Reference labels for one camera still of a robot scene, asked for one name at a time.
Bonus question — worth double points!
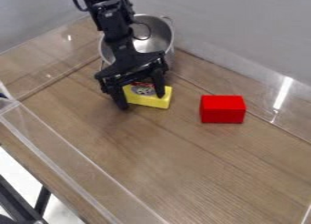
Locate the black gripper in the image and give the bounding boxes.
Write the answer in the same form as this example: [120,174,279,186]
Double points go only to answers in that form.
[95,38,168,110]

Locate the yellow butter block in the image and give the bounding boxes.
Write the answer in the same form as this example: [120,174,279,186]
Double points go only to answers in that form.
[123,83,172,109]

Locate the silver steel pot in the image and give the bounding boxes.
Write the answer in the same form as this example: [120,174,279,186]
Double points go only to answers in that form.
[99,13,177,71]

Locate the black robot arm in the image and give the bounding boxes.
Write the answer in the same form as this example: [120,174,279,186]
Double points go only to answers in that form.
[73,0,169,109]

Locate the red rectangular block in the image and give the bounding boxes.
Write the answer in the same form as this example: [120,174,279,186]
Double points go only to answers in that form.
[199,95,247,124]

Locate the clear acrylic front barrier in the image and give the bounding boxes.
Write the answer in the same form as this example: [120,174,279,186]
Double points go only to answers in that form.
[0,82,169,224]

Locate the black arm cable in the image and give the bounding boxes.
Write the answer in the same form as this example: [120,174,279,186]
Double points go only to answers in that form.
[129,19,153,42]

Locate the black table leg frame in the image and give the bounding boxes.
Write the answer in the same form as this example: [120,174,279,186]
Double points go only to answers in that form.
[0,175,51,224]

